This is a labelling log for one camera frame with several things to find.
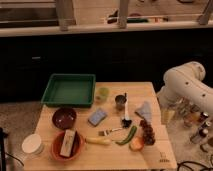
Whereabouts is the orange bowl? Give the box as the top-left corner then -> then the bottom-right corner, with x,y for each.
51,132 -> 85,162

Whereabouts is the orange red apple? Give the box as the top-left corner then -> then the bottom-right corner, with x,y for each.
129,136 -> 144,151

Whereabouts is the small metal cup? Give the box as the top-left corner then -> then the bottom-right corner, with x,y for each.
115,95 -> 126,110

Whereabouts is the blue sponge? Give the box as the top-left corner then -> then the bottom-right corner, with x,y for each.
88,108 -> 107,126

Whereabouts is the metal fork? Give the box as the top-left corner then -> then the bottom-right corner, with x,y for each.
98,127 -> 123,136

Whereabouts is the dark grape bunch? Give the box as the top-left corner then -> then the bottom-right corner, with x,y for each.
140,120 -> 155,145

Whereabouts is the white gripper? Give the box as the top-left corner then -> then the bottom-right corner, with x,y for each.
161,100 -> 181,125

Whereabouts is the grey folded cloth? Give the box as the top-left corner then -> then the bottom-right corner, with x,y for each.
135,101 -> 152,122

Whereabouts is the green plastic cup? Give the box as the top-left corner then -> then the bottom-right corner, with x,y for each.
95,87 -> 109,103

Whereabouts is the green cucumber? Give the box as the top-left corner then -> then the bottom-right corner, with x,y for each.
115,126 -> 137,145

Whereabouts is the dark red bowl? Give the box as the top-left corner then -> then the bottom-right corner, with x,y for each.
52,108 -> 77,130

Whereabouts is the white handled brush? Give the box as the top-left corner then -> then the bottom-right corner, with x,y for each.
122,102 -> 132,128

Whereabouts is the yellow banana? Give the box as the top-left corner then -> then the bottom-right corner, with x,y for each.
85,137 -> 111,145

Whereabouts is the wooden block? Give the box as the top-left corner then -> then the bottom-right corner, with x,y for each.
60,129 -> 76,157

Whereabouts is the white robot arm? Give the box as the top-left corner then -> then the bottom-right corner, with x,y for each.
157,61 -> 213,125

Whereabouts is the green plastic tray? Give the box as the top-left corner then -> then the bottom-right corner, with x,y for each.
41,74 -> 96,108

